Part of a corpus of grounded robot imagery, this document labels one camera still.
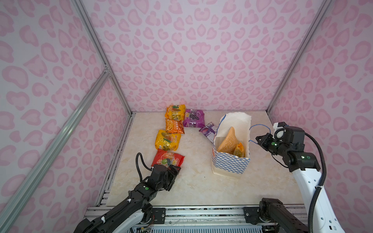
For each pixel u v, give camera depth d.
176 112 1.13
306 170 0.45
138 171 0.65
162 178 0.66
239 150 0.83
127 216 0.53
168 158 0.88
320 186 0.41
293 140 0.51
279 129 0.62
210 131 1.04
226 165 0.75
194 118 1.09
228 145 0.88
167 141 0.95
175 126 1.04
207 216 0.75
